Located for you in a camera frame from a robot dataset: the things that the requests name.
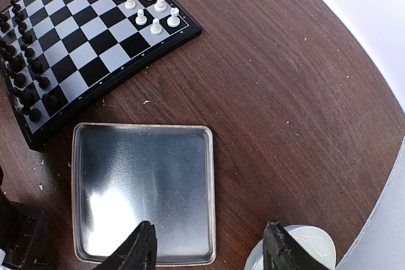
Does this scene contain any wooden metal tray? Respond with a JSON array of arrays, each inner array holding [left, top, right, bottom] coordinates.
[[71, 123, 216, 267]]

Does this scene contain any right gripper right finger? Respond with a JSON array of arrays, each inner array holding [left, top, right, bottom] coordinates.
[[263, 220, 323, 270]]

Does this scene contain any black chess pawn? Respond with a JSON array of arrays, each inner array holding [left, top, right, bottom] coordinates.
[[34, 75, 51, 90], [42, 94, 59, 109]]

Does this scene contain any white bowl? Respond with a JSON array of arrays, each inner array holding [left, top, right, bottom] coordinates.
[[244, 220, 336, 269]]

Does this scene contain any white knight piece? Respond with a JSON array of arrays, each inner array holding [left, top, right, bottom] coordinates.
[[154, 0, 167, 13]]

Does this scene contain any black white chess board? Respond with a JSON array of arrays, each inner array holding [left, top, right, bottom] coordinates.
[[1, 0, 202, 150]]

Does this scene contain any white pawn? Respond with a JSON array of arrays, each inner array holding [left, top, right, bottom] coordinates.
[[125, 0, 136, 10], [150, 18, 163, 35], [135, 9, 147, 26]]

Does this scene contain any black rook piece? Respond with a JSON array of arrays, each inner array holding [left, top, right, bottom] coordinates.
[[22, 107, 42, 123]]

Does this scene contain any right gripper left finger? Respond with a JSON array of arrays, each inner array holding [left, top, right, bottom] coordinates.
[[100, 221, 158, 270]]

